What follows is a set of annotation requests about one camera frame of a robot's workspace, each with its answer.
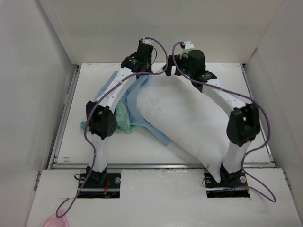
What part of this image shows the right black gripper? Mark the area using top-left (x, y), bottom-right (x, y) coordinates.
top-left (162, 55), bottom-right (194, 78)

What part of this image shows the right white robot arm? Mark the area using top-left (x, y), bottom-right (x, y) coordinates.
top-left (165, 41), bottom-right (260, 188)

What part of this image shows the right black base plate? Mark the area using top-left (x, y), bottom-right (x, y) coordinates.
top-left (204, 173), bottom-right (247, 188)

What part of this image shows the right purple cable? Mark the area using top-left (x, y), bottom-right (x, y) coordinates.
top-left (172, 40), bottom-right (277, 203)

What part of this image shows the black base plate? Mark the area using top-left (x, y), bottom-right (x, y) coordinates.
top-left (204, 173), bottom-right (247, 188)
top-left (83, 173), bottom-right (121, 190)

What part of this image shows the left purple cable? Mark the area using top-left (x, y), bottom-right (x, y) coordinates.
top-left (55, 36), bottom-right (169, 219)

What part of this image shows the white pillow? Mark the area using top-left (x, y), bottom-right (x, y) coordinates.
top-left (141, 74), bottom-right (229, 181)

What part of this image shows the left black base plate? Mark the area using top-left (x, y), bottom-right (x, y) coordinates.
top-left (83, 173), bottom-right (121, 190)

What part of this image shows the aluminium front rail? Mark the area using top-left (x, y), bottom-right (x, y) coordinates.
top-left (50, 162), bottom-right (276, 170)

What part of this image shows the light blue pillowcase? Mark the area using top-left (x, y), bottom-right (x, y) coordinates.
top-left (94, 70), bottom-right (172, 146)

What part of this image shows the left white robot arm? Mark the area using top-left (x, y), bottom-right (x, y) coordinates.
top-left (86, 39), bottom-right (154, 188)

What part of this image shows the purple cable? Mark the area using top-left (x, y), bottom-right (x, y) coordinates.
top-left (172, 40), bottom-right (277, 203)
top-left (55, 36), bottom-right (169, 219)

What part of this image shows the green cloth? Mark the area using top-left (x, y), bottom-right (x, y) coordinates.
top-left (80, 99), bottom-right (132, 135)

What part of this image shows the pink plastic bag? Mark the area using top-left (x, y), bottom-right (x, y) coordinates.
top-left (44, 215), bottom-right (69, 227)

